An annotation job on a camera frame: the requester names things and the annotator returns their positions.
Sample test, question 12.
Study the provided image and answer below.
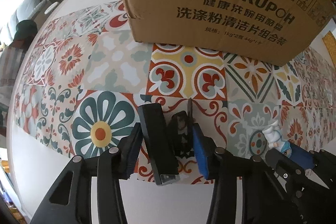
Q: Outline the white blue doll figurine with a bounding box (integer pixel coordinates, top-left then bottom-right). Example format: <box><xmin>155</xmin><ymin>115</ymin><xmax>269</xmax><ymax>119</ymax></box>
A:
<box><xmin>262</xmin><ymin>121</ymin><xmax>292</xmax><ymax>157</ymax></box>

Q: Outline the black rectangular device with clip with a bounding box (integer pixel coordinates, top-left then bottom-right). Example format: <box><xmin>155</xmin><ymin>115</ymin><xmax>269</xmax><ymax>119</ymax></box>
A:
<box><xmin>137</xmin><ymin>97</ymin><xmax>197</xmax><ymax>186</ymax></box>

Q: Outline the woven wicker basket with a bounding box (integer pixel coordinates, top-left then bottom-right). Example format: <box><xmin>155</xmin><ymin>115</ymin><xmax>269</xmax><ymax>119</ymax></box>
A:
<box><xmin>322</xmin><ymin>31</ymin><xmax>336</xmax><ymax>65</ymax></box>

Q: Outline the brown cardboard box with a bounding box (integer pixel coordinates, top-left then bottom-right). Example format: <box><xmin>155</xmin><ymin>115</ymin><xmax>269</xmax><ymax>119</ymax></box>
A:
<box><xmin>123</xmin><ymin>0</ymin><xmax>335</xmax><ymax>65</ymax></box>

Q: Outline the patterned tile table mat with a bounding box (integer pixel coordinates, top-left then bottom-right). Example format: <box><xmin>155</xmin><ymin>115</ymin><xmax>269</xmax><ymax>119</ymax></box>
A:
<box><xmin>14</xmin><ymin>1</ymin><xmax>335</xmax><ymax>184</ymax></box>

